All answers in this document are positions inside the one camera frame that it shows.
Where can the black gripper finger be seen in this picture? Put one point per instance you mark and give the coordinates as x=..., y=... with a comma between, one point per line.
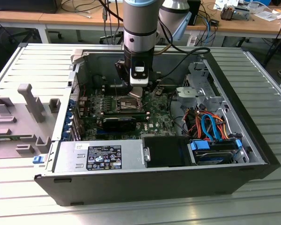
x=154, y=80
x=123, y=72

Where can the silver CPU plate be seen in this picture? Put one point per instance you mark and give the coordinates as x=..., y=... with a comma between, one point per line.
x=135, y=92

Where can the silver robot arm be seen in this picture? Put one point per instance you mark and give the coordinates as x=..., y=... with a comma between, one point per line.
x=140, y=23

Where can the black RAM slot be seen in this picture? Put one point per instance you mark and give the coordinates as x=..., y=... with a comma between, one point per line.
x=110, y=86
x=110, y=91

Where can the CPU socket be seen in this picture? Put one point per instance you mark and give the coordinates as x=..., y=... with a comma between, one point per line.
x=127, y=105

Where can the green motherboard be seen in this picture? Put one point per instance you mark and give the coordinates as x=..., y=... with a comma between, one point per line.
x=159, y=117

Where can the silver metal drive cage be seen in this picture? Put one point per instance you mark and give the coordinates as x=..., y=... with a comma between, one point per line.
x=189, y=92

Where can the black chair base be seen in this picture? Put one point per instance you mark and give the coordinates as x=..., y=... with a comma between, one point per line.
x=106, y=37

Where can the pale blue teach pendant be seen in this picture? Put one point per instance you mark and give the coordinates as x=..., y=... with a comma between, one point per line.
x=181, y=28

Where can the black graphics card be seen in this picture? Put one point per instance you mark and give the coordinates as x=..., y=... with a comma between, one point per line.
x=118, y=125

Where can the white power strip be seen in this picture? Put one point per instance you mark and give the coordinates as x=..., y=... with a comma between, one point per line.
x=192, y=40

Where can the blue card retainer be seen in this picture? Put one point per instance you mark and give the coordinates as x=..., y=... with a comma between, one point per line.
x=71, y=104

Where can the black upright box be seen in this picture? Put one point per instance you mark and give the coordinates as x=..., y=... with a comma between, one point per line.
x=194, y=14

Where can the silver metal latch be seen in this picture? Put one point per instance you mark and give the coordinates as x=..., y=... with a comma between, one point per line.
x=147, y=154

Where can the hard disk blue carrier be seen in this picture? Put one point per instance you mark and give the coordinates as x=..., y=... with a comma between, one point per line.
x=201, y=145

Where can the small black adapter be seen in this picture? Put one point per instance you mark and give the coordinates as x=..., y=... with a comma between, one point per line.
x=214, y=22

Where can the copper heat sink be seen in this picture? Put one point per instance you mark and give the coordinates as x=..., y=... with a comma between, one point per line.
x=227, y=13

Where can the silver power supply unit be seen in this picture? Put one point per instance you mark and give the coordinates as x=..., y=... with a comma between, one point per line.
x=68, y=154

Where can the white paper box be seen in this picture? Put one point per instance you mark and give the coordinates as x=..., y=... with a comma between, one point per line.
x=224, y=3

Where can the wooden desk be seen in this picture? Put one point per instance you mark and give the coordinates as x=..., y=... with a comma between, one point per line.
x=248, y=27
x=25, y=16

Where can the black PC case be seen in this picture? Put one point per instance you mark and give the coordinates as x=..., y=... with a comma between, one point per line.
x=131, y=187

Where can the grey metal device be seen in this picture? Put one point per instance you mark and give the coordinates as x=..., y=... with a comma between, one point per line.
x=242, y=14

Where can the grey parts rack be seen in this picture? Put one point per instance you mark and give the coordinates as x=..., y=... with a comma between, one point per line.
x=18, y=110

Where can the black equipment box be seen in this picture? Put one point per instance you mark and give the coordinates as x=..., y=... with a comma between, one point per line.
x=23, y=5

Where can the blue plastic clip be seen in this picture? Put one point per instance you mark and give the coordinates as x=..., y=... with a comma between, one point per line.
x=38, y=159

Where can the black stand leg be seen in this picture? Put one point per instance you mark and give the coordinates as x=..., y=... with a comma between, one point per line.
x=275, y=48

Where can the clear plastic bag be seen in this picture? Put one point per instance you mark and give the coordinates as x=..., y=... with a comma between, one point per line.
x=267, y=15

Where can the green RAM stick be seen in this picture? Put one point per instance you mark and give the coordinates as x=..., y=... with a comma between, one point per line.
x=4, y=138

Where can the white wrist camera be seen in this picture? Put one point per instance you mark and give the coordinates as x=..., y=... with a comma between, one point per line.
x=139, y=82

